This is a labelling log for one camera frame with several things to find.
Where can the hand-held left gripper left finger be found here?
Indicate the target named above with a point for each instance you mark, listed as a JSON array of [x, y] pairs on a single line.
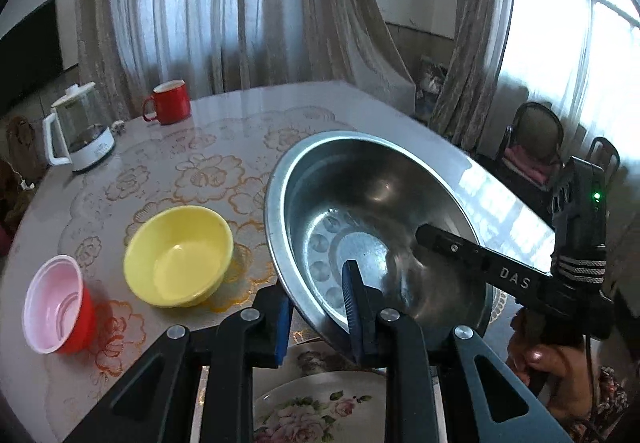
[[282, 328]]

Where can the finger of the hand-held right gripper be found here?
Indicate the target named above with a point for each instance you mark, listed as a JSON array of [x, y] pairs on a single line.
[[452, 248]]

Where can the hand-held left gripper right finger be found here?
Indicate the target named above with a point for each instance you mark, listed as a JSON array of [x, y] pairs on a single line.
[[352, 313]]

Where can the white rose-print plate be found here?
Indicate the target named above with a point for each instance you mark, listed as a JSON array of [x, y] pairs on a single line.
[[320, 408]]

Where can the stainless steel bowl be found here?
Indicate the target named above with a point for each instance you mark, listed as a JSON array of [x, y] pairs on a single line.
[[360, 203]]

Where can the yellow bowl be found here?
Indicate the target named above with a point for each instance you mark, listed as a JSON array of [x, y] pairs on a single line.
[[175, 263]]

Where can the red plastic bowl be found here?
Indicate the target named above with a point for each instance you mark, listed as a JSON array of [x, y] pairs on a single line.
[[52, 303]]

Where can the person's right forearm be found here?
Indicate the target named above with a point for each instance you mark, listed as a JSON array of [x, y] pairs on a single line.
[[607, 408]]

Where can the person's right hand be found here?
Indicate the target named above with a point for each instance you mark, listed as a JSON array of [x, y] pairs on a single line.
[[567, 373]]

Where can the dark chair with pink cushion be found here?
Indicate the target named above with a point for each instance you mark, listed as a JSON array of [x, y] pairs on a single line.
[[535, 138]]

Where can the beige tied-back curtain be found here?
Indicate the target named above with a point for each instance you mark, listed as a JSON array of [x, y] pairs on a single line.
[[475, 48]]

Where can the red mug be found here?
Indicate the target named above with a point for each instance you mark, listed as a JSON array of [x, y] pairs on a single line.
[[172, 105]]

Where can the white electric glass kettle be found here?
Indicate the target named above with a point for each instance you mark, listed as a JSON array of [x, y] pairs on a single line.
[[87, 138]]

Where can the brown wicker chair back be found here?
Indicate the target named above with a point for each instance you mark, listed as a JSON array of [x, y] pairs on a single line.
[[22, 148]]

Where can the beige sheer window curtain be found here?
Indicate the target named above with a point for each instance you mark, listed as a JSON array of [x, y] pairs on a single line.
[[225, 8]]

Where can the dark bundle by wall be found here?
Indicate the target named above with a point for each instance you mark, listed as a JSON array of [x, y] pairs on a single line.
[[432, 88]]

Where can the black wall television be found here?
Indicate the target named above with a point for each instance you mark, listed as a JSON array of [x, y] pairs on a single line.
[[27, 58]]

